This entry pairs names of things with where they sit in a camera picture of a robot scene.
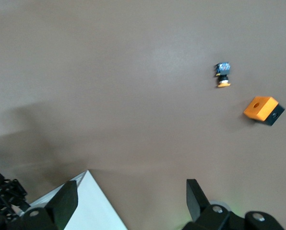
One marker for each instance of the orange capped push button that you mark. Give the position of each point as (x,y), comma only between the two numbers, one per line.
(223,72)

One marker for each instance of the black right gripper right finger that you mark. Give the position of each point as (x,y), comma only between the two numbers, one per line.
(195,198)

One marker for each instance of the brown table cover mat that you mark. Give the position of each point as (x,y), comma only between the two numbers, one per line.
(109,72)

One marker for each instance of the white drawer cabinet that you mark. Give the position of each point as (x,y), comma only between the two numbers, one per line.
(92,206)

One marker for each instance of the orange and black cube box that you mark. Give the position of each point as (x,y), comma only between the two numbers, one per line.
(259,109)

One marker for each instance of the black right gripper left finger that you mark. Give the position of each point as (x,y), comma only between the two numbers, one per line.
(67,198)

